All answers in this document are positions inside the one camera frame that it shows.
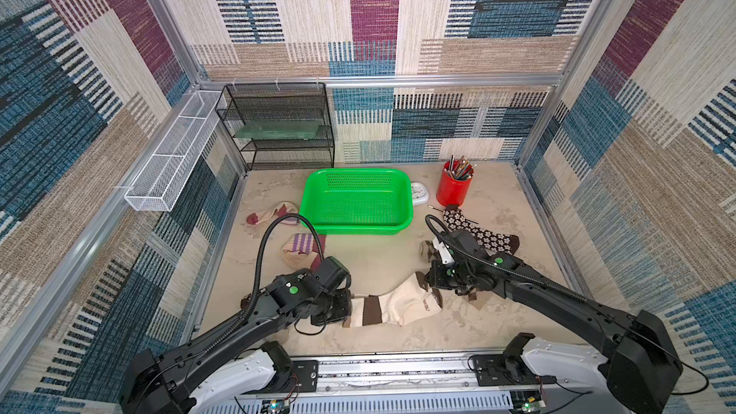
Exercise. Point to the red pencil cup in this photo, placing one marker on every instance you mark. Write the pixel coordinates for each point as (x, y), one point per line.
(455, 181)

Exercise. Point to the green glass plate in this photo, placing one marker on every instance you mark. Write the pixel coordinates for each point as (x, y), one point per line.
(300, 130)

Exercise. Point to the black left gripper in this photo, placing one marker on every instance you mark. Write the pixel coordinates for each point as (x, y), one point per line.
(345, 297)

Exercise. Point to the cream brown striped sock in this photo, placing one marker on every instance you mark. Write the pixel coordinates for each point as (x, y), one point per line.
(414, 299)

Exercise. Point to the green plastic basket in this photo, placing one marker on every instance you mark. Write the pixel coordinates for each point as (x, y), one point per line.
(358, 201)

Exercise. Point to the pink purple striped sock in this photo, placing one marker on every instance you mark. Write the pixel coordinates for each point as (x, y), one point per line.
(268, 214)
(300, 251)

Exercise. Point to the dark floral pattern sock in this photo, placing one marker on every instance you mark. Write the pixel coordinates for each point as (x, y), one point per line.
(493, 241)

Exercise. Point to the white wire wall basket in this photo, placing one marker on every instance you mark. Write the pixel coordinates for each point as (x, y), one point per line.
(159, 185)

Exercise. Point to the brown argyle sock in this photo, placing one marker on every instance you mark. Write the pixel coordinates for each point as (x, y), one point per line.
(432, 254)

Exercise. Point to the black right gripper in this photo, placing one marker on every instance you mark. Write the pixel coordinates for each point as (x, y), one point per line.
(435, 275)

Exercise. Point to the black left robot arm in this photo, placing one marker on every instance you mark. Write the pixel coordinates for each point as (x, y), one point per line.
(235, 357)

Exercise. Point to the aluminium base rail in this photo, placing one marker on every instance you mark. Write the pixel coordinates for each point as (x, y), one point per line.
(441, 382)

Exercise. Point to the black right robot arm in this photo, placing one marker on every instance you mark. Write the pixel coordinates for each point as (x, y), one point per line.
(641, 367)

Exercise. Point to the black wire mesh shelf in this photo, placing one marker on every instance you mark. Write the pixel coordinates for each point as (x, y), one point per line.
(241, 104)

